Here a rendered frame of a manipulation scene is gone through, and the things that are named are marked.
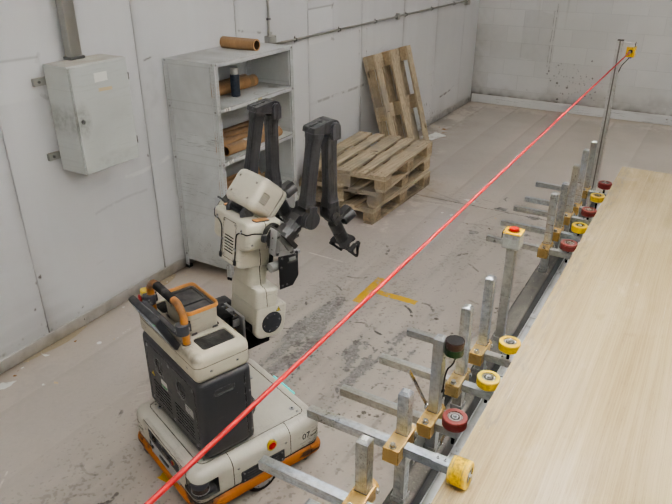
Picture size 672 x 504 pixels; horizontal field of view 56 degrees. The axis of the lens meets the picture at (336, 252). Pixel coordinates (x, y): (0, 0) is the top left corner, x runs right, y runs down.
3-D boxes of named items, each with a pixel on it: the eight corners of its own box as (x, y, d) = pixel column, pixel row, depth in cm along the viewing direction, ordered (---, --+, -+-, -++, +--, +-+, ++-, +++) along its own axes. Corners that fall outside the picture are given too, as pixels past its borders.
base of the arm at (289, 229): (268, 227, 259) (285, 237, 251) (280, 212, 261) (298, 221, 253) (279, 239, 265) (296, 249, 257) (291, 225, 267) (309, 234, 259)
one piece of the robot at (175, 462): (185, 486, 270) (183, 471, 266) (143, 433, 298) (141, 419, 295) (190, 483, 271) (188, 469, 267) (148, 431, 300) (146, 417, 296)
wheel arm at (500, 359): (405, 337, 263) (406, 329, 261) (409, 333, 265) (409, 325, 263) (510, 370, 243) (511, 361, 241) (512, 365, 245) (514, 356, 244)
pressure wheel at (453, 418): (436, 445, 206) (438, 418, 201) (445, 431, 212) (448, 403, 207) (459, 455, 202) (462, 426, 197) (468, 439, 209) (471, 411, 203)
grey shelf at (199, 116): (185, 266, 489) (161, 58, 420) (256, 225, 559) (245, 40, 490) (231, 280, 469) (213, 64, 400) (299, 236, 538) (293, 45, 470)
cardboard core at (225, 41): (219, 36, 454) (252, 39, 441) (226, 35, 460) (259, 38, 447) (219, 48, 458) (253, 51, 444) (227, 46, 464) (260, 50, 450)
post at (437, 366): (423, 454, 219) (433, 336, 198) (427, 447, 222) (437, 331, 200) (433, 457, 217) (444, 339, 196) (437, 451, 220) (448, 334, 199)
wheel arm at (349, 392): (339, 397, 224) (339, 387, 222) (344, 392, 226) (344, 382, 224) (457, 442, 204) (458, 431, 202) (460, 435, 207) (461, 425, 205)
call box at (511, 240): (500, 249, 256) (502, 231, 253) (505, 242, 262) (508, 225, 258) (517, 253, 253) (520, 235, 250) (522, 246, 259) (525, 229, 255)
